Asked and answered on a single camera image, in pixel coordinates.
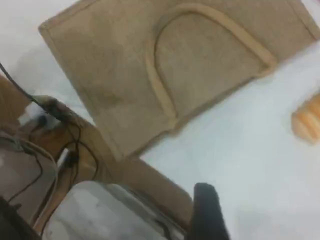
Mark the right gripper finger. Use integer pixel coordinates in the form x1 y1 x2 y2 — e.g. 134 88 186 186
188 182 232 240

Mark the brown jute tote bag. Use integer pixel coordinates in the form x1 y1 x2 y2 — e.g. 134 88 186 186
38 0 320 161

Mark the white rounded machine housing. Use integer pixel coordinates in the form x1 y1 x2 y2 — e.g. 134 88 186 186
41 181 187 240

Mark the striped long bread roll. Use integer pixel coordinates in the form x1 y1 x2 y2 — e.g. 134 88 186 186
291 93 320 146

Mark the small white plug adapter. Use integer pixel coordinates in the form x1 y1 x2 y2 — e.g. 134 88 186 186
18 98 60 130

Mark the brown wooden table frame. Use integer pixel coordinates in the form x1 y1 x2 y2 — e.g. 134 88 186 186
0 74 195 232

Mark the tangled black wire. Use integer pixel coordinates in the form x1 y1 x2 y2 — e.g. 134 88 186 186
0 62 100 203

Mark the beige cable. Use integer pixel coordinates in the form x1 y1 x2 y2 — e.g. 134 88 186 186
0 136 60 226

